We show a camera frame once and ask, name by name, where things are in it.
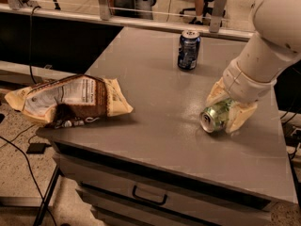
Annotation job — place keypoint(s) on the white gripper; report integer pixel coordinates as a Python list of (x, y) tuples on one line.
[(246, 85)]

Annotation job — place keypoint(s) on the green soda can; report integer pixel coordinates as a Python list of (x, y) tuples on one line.
[(215, 117)]

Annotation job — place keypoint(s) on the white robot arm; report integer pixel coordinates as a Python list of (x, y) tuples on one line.
[(274, 46)]

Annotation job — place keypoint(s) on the blue soda can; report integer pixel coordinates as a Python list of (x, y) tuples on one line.
[(188, 50)]

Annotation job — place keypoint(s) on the brown chip bag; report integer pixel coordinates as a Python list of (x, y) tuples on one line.
[(71, 101)]

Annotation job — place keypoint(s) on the black office chair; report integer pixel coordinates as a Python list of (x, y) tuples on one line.
[(203, 3)]

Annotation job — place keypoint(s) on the seated person in jeans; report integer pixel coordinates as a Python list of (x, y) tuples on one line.
[(141, 9)]

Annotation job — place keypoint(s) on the grey drawer cabinet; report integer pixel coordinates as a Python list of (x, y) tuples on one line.
[(106, 183)]

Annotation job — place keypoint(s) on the black power adapter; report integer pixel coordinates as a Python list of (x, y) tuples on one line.
[(36, 148)]

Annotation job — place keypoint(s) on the right metal railing post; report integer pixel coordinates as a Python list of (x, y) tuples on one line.
[(217, 15)]

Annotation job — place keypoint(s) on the metal railing post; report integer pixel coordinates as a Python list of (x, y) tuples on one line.
[(217, 15), (105, 12)]

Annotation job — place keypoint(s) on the black drawer handle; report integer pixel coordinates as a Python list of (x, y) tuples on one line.
[(149, 194)]

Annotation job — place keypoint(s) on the left metal railing post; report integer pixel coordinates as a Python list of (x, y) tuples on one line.
[(105, 12)]

